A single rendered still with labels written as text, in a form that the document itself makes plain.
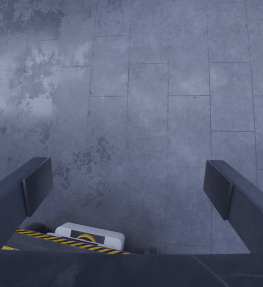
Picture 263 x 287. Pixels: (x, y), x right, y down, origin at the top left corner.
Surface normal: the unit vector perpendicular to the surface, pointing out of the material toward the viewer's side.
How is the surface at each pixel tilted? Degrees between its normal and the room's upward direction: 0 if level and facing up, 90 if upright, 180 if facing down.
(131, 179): 0
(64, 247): 0
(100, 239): 0
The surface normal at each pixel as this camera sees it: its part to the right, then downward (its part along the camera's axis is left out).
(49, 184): 1.00, 0.02
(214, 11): -0.12, -0.14
